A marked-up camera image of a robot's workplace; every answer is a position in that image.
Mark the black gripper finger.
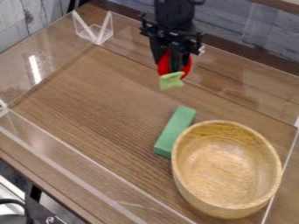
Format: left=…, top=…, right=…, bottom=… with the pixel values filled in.
left=169, top=43, right=191, bottom=74
left=149, top=37, right=169, bottom=63

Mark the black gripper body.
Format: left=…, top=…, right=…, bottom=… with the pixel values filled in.
left=139, top=12, right=204, bottom=55

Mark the red plush fruit green leaf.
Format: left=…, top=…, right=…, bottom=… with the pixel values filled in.
left=157, top=51, right=192, bottom=91

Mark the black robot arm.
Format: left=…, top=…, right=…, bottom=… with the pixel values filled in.
left=139, top=0, right=205, bottom=76

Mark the green rectangular block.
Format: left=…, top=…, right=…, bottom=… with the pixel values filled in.
left=153, top=106, right=196, bottom=158

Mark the wooden bowl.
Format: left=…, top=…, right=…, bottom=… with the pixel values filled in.
left=171, top=120, right=283, bottom=220

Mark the black table leg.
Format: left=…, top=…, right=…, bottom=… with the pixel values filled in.
left=29, top=185, right=43, bottom=202

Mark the clear acrylic tray wall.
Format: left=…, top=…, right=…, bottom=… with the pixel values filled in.
left=0, top=106, right=196, bottom=224

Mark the black cable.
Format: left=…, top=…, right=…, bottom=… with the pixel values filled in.
left=0, top=199, right=31, bottom=224

